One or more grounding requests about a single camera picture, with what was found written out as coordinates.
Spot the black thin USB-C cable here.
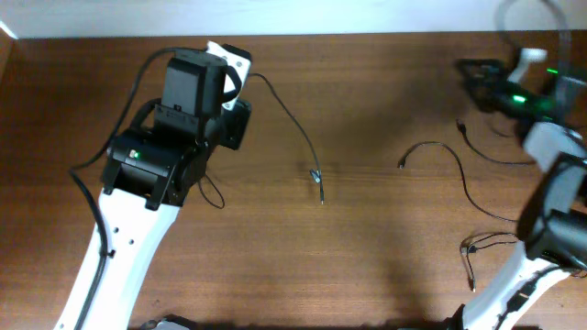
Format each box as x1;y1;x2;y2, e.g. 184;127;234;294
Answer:
397;118;537;224

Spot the black USB-A cable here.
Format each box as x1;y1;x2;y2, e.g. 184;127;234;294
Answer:
247;71;326;205

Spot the black thick labelled cable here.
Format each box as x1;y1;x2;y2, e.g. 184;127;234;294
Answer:
459;231;522;293

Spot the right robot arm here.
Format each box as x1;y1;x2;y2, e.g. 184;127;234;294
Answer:
447;59;586;329

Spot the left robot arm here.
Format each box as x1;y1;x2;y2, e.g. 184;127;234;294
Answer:
56;42;252;329

